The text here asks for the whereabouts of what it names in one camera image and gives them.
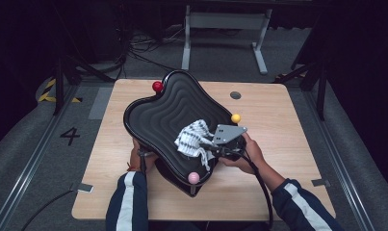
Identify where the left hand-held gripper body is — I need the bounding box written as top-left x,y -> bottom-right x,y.
137,145 -> 155,158

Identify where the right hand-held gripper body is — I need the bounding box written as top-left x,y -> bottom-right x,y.
213,124 -> 248,162

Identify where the white dotted cloth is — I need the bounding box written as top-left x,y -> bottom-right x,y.
174,118 -> 217,171

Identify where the black wavy tray stand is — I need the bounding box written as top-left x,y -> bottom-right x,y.
123,69 -> 243,197

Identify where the person's right hand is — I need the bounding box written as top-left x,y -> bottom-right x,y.
219,133 -> 266,176

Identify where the grey tape piece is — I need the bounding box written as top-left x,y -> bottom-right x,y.
69,182 -> 94,194
311,178 -> 331,188

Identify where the black tripod stand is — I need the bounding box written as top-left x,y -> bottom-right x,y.
272,57 -> 327,121
51,47 -> 116,116

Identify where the right hand-held gripper cable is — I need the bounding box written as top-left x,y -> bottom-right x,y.
243,153 -> 274,230

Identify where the tangle of black floor cables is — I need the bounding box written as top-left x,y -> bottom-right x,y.
98,18 -> 190,81

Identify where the black floor cable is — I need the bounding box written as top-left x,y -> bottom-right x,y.
19,189 -> 79,231

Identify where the grey metal stand frame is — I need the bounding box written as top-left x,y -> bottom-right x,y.
182,4 -> 273,75

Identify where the aluminium floor rail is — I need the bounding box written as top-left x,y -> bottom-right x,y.
0,85 -> 82,231
305,90 -> 378,231

